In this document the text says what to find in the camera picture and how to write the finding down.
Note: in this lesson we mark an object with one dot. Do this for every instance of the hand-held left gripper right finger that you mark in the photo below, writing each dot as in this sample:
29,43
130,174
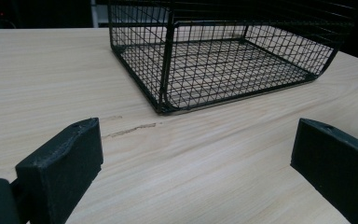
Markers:
338,165

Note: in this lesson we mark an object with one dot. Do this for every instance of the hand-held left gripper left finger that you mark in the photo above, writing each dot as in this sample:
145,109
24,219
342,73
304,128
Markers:
59,168

